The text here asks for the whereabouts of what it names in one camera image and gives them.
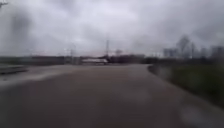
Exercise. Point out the row of bare trees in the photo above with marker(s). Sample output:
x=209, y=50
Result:
x=190, y=50

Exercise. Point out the tall utility pole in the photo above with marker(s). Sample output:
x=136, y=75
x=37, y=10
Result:
x=107, y=49

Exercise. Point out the grey-brown asphalt road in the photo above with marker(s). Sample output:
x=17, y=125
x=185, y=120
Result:
x=100, y=96

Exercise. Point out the row of low buildings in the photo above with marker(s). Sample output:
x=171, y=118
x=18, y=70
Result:
x=128, y=59

